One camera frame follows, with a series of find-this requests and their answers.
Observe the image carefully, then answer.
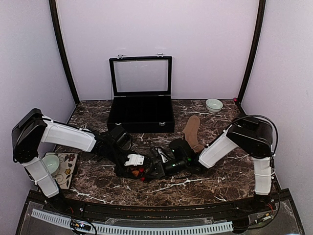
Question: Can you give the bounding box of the left black frame post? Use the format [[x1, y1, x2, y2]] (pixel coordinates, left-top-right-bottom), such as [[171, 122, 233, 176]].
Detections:
[[48, 0, 80, 106]]

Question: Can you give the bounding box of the black display case glass lid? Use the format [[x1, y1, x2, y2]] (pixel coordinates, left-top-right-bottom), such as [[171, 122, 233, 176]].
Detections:
[[106, 54, 176, 134]]

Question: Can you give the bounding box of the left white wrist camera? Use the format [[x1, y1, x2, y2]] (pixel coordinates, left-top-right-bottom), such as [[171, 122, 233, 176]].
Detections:
[[124, 154, 145, 166]]

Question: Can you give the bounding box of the pale green bowl at back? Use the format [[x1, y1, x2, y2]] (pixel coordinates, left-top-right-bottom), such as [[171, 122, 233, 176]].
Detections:
[[205, 98, 224, 114]]

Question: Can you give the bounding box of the floral patterned mat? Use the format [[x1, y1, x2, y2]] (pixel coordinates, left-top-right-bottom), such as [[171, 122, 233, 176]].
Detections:
[[44, 152, 78, 189]]

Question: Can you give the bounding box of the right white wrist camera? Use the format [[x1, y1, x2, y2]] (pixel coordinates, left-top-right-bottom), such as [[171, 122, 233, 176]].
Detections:
[[156, 147, 171, 163]]

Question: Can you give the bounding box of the green circuit board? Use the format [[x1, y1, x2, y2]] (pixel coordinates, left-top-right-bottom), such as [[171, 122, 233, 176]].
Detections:
[[70, 220, 91, 232]]

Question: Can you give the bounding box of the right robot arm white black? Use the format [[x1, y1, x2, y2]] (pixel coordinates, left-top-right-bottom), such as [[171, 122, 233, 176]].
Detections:
[[153, 115, 279, 212]]

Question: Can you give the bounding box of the white slotted cable duct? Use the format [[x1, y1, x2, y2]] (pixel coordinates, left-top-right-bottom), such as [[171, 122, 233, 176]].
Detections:
[[31, 209, 233, 235]]

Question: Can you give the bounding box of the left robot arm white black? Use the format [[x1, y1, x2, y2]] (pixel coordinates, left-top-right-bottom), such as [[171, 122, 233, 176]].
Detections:
[[11, 108, 150, 213]]

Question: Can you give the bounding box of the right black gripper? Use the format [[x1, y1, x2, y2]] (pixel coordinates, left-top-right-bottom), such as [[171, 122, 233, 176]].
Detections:
[[146, 159, 188, 180]]

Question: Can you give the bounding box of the right black frame post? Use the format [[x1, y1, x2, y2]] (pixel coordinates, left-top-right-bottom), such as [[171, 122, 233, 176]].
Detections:
[[236, 0, 266, 106]]

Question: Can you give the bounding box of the black frame post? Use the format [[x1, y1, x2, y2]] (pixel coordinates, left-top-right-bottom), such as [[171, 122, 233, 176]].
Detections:
[[48, 0, 80, 106], [236, 0, 266, 106]]

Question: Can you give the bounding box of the black front rail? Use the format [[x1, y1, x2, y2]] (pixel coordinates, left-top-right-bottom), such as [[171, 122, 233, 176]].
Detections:
[[23, 188, 297, 221]]

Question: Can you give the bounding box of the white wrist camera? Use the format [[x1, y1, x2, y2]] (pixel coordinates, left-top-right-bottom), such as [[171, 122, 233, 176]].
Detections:
[[156, 147, 171, 163], [124, 154, 145, 166]]

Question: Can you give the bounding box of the tan brown sock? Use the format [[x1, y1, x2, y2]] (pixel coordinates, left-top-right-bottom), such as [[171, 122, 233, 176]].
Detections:
[[182, 115, 204, 153]]

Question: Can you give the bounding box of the argyle red orange black sock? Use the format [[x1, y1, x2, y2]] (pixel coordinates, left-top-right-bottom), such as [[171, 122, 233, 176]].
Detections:
[[129, 166, 145, 182]]

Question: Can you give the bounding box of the pale green bowl on mat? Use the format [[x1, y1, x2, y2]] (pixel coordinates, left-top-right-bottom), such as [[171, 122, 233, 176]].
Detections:
[[43, 154, 60, 177]]

